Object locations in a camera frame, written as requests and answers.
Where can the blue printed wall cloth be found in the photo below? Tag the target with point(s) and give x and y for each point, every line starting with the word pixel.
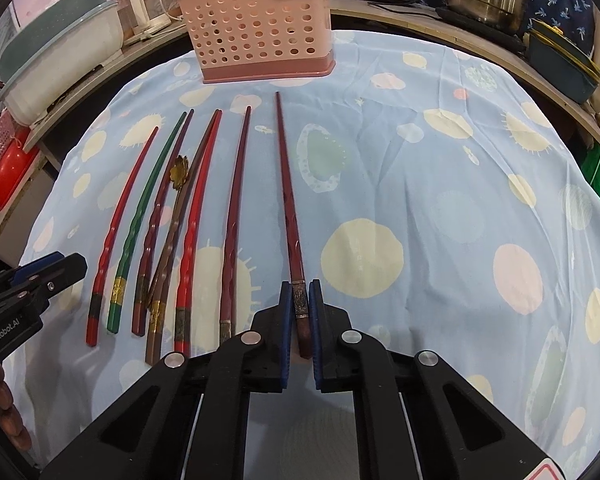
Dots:
pixel 565 0

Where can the dark purple chopstick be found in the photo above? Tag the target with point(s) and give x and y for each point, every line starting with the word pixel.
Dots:
pixel 139 320

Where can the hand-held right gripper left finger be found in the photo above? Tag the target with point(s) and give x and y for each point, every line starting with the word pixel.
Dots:
pixel 284 340

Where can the green chopstick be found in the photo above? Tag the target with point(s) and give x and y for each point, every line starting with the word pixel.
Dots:
pixel 114 317

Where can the gold flower spoon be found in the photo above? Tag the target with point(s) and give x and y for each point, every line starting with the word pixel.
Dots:
pixel 179 171

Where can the red plastic basin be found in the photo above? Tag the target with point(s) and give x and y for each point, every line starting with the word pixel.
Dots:
pixel 12 175

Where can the white kitchen appliance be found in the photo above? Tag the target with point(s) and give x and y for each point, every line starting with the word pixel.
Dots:
pixel 137 10

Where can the maroon chopstick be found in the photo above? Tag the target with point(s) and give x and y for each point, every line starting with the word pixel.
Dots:
pixel 228 285
pixel 288 210

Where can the blue yellow lunch box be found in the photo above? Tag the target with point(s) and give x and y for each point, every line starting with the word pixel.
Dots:
pixel 560 70

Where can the black induction cooker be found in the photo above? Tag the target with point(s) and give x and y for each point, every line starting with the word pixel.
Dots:
pixel 500 40

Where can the person's left hand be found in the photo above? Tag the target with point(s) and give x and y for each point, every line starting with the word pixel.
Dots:
pixel 10 415

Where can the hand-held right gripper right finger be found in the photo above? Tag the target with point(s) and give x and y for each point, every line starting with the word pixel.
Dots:
pixel 316 350

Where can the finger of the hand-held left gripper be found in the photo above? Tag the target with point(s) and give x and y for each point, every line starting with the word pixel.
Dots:
pixel 55 280
pixel 35 267

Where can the pink perforated utensil basket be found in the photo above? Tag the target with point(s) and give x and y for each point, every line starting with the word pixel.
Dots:
pixel 260 35

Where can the red chopstick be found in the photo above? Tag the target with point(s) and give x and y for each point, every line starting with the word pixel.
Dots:
pixel 182 337
pixel 93 325

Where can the brown chopstick gold band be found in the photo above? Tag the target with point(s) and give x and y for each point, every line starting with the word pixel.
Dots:
pixel 153 347

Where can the grey white dish basin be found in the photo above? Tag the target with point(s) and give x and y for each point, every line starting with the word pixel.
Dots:
pixel 55 60

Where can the blue dotted tablecloth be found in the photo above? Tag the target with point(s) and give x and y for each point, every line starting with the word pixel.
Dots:
pixel 430 185

